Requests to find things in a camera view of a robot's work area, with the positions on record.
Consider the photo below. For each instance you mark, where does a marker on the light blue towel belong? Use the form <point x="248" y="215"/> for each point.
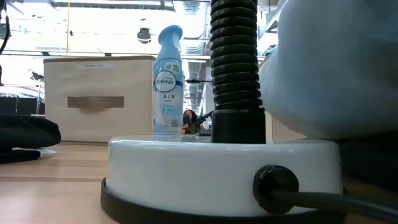
<point x="335" y="68"/>

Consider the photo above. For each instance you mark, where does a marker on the black garment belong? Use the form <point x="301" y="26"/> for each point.
<point x="28" y="130"/>

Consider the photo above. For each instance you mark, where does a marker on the person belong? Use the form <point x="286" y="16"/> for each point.
<point x="190" y="119"/>

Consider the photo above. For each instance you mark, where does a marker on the small black box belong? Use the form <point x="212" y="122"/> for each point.
<point x="205" y="133"/>

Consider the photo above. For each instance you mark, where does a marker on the blue Febreze spray bottle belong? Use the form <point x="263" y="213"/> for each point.
<point x="168" y="84"/>

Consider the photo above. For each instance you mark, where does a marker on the white gooseneck desk lamp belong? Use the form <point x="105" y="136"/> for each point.
<point x="186" y="174"/>

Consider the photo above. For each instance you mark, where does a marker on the dark round ceiling fixture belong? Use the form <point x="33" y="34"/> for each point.
<point x="144" y="35"/>

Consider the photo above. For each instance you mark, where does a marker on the beige fabric storage box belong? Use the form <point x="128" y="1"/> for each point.
<point x="99" y="81"/>

